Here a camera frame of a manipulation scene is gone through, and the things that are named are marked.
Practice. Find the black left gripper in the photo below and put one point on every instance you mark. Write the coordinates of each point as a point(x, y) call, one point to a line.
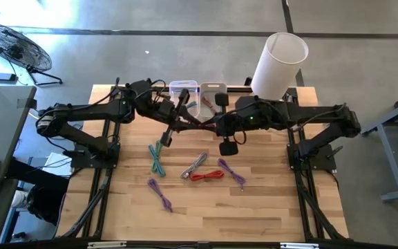
point(167, 110)

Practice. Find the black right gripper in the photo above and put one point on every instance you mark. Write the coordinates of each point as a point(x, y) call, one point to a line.
point(230, 126)

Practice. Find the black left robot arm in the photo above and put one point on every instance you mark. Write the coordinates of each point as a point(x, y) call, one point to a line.
point(92, 110)

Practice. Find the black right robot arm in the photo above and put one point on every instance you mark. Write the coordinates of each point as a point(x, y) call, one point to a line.
point(271, 114)

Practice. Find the clear plastic bin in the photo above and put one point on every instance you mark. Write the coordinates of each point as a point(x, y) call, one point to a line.
point(176, 90)

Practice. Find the white plastic bin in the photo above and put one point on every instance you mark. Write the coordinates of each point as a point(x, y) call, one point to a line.
point(204, 90)

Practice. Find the table lamp with white shade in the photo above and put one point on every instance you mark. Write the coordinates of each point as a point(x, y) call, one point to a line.
point(278, 69)

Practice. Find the white paper sheet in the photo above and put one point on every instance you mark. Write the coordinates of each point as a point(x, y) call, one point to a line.
point(59, 162)

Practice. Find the person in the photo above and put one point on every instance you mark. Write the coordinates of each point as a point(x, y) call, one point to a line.
point(43, 197)

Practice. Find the workbench with blue grey legs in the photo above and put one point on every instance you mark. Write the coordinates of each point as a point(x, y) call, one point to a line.
point(392, 145)

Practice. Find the black floor fan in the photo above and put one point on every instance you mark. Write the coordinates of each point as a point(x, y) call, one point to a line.
point(16, 46)

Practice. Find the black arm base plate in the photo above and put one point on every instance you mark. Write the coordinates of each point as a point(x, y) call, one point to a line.
point(318, 160)
point(85, 159)

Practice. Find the black aluminium table frame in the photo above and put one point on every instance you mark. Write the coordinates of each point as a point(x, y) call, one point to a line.
point(247, 245)

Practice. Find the silver frame bracket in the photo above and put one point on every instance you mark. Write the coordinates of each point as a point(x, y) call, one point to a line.
point(299, 246)
point(105, 245)

